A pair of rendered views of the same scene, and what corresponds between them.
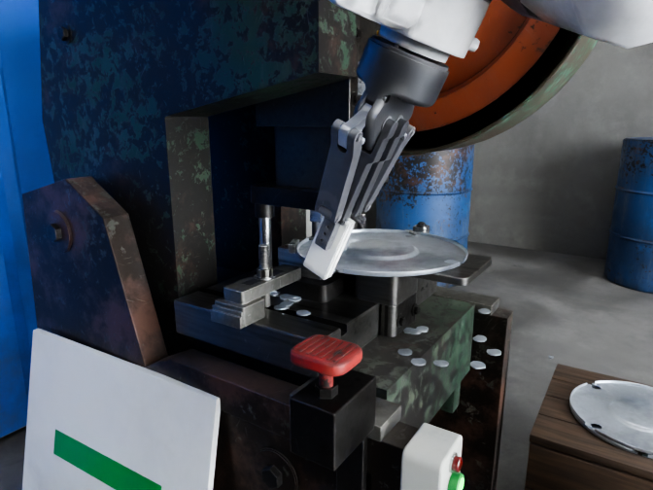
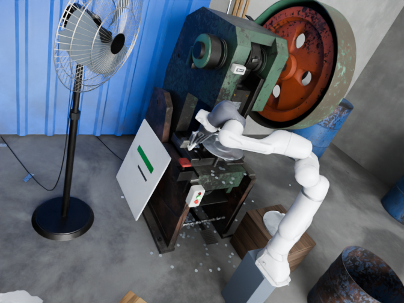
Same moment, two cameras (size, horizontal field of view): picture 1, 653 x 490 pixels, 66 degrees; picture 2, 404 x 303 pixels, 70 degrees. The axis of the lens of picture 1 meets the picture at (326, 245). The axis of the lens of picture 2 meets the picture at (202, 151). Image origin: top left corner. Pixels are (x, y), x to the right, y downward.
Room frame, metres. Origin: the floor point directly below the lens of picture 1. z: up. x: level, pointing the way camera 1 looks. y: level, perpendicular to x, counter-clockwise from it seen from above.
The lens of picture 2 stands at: (-0.81, -0.46, 1.71)
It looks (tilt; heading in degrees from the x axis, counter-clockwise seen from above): 31 degrees down; 16
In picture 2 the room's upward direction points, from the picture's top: 22 degrees clockwise
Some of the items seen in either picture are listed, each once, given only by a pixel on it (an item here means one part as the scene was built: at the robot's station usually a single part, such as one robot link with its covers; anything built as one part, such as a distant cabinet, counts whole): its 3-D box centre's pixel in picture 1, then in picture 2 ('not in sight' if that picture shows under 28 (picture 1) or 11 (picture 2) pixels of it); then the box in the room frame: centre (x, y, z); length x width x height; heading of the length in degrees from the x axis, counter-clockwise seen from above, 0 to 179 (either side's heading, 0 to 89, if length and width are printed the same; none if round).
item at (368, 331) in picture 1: (320, 295); (208, 148); (0.91, 0.01, 0.68); 0.45 x 0.30 x 0.06; 147
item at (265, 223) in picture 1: (265, 232); not in sight; (0.87, 0.11, 0.81); 0.02 x 0.02 x 0.14
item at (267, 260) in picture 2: not in sight; (277, 260); (0.48, -0.72, 0.52); 0.22 x 0.19 x 0.14; 52
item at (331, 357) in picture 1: (326, 378); (183, 166); (0.50, 0.00, 0.72); 0.07 x 0.06 x 0.08; 57
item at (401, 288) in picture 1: (405, 291); (222, 158); (0.81, -0.13, 0.72); 0.25 x 0.14 x 0.14; 57
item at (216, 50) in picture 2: not in sight; (207, 54); (0.71, 0.16, 1.31); 0.22 x 0.12 x 0.22; 57
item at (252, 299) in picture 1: (260, 277); (191, 138); (0.76, 0.10, 0.76); 0.17 x 0.06 x 0.10; 147
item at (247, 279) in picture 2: not in sight; (252, 283); (0.51, -0.68, 0.23); 0.18 x 0.18 x 0.45; 52
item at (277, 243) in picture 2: not in sight; (292, 228); (0.55, -0.69, 0.71); 0.18 x 0.11 x 0.25; 163
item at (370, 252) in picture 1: (380, 249); (222, 146); (0.84, -0.09, 0.78); 0.29 x 0.29 x 0.01
